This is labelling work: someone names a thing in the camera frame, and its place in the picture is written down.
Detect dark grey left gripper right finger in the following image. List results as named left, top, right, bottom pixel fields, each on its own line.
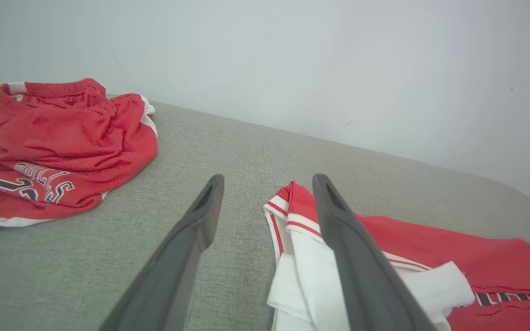
left=312, top=173, right=437, bottom=331

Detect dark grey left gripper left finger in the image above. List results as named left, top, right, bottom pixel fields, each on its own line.
left=98, top=173, right=225, bottom=331

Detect red white basketball jersey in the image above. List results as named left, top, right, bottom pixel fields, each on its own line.
left=263, top=180, right=530, bottom=331

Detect red white basketball shorts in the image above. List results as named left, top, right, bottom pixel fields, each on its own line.
left=0, top=78, right=159, bottom=238

